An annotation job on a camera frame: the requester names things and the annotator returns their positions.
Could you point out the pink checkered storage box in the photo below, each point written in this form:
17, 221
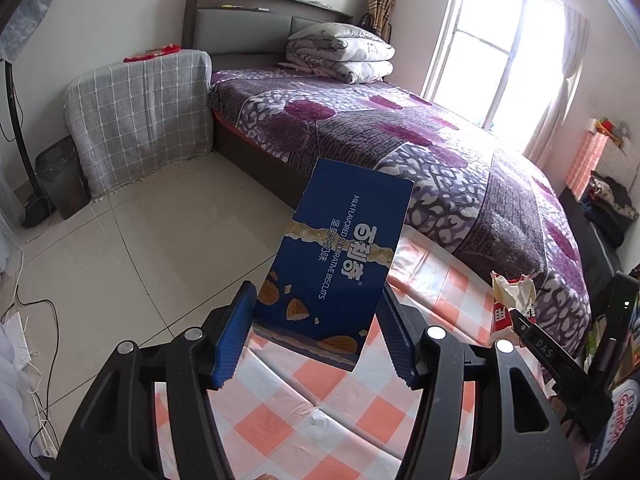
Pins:
605, 154

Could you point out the plaid beige coat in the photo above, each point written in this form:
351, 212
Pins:
379, 11

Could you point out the window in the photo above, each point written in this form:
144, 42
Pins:
497, 63

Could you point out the bed with purple blanket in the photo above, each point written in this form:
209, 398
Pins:
492, 208

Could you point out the operator thumb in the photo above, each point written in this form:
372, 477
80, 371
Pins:
267, 477

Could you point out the pile of folded clothes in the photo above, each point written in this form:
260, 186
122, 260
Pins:
607, 205

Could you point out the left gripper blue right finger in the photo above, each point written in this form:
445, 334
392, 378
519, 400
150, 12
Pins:
400, 334

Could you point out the black storage bench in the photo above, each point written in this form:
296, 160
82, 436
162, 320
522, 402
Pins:
599, 260

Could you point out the black floor lamp stand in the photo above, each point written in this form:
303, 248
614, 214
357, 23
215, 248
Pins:
38, 207

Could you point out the black small bin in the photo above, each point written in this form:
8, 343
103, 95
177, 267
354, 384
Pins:
60, 174

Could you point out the blue biscuit box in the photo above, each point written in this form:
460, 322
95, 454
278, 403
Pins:
321, 293

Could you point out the upper Ganten water carton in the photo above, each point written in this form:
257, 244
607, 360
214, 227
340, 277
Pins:
625, 399

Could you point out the dark bed headboard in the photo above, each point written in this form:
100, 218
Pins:
249, 33

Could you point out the folded floral quilt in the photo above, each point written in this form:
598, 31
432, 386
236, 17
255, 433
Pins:
344, 52

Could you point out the red crushed milk carton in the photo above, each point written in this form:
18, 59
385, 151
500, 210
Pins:
509, 294

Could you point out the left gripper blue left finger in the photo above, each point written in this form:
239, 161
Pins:
230, 333

